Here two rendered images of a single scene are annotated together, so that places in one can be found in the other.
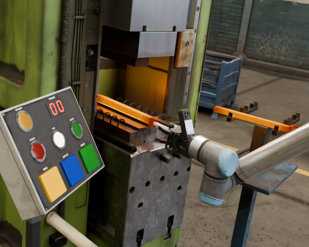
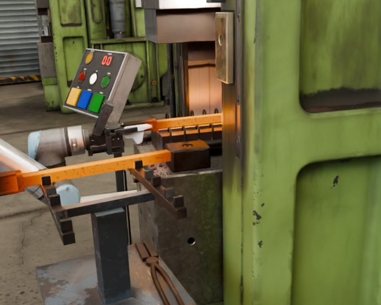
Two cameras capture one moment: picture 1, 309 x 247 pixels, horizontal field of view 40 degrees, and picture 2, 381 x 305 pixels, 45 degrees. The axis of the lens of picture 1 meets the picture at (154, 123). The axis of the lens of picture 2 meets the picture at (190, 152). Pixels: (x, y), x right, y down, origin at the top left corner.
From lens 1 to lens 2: 2.74 m
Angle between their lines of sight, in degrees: 113
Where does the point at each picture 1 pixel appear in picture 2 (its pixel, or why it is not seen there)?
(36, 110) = (97, 56)
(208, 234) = not seen: outside the picture
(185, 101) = (238, 153)
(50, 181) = (72, 93)
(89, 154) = (96, 100)
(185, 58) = (221, 65)
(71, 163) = (85, 95)
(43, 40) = not seen: hidden behind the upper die
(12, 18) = not seen: hidden behind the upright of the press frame
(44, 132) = (91, 69)
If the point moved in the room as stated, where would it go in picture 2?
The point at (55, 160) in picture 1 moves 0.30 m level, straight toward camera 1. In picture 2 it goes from (83, 88) to (24, 85)
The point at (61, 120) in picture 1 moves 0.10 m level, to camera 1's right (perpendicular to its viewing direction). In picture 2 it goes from (103, 69) to (85, 73)
